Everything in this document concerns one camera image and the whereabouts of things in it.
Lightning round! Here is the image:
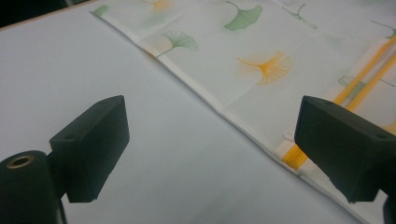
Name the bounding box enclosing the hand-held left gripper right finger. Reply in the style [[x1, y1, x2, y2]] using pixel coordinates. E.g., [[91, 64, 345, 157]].
[[293, 95, 396, 203]]

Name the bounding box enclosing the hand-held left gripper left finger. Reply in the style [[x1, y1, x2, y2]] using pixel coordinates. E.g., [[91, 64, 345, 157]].
[[47, 94, 131, 203]]

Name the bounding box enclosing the white leaf print cloth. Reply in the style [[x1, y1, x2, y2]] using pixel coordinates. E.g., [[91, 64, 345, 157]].
[[91, 0, 396, 224]]

